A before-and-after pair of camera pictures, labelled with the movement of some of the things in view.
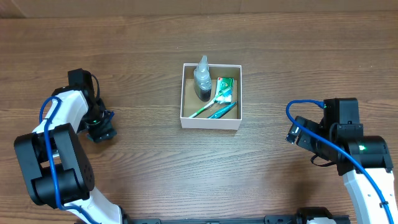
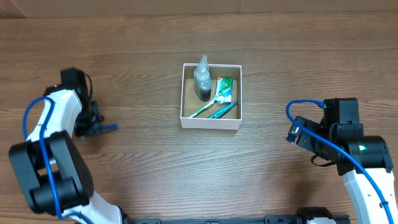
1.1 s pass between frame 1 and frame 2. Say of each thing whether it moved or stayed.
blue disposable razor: moved
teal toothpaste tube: stayed
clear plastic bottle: stayed
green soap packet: stayed
